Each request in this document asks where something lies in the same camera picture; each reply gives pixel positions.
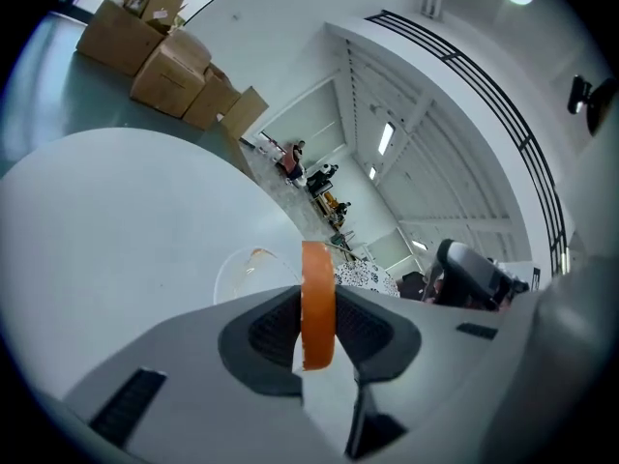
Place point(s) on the low wooden bench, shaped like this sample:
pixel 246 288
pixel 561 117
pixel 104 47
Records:
pixel 331 206

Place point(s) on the white round table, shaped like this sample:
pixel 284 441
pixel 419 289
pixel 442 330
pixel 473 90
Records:
pixel 121 220

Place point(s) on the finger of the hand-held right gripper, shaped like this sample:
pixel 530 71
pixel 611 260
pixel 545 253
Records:
pixel 469 271

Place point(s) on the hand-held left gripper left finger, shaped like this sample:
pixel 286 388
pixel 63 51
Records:
pixel 193 356

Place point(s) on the pink armchair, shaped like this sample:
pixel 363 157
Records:
pixel 286 160

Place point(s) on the taped cardboard box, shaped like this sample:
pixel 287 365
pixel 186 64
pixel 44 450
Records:
pixel 169 75

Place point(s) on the large cardboard box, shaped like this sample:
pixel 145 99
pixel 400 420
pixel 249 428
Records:
pixel 118 37

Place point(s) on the small cluttered cardboard box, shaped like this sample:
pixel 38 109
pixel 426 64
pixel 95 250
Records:
pixel 157 3

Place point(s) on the black security camera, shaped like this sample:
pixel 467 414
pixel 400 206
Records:
pixel 590 102

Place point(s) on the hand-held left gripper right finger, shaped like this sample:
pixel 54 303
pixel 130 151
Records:
pixel 435 356

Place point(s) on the flat cardboard sheet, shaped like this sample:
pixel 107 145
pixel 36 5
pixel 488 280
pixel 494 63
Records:
pixel 244 111

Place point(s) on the rectangular ceiling light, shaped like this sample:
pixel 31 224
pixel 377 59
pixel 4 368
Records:
pixel 386 138
pixel 372 173

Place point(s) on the black railing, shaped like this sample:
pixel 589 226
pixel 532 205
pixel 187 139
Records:
pixel 508 109

